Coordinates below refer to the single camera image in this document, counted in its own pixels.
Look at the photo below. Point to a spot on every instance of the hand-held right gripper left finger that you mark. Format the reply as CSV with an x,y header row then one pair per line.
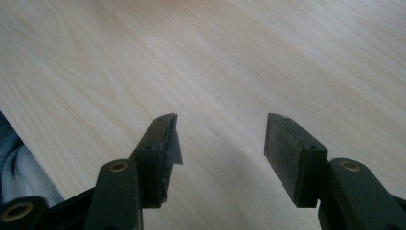
x,y
153,166

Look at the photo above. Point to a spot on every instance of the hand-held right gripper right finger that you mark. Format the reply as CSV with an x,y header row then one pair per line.
x,y
292,159

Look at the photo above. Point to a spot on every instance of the grey cloth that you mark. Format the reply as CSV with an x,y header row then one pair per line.
x,y
22,175

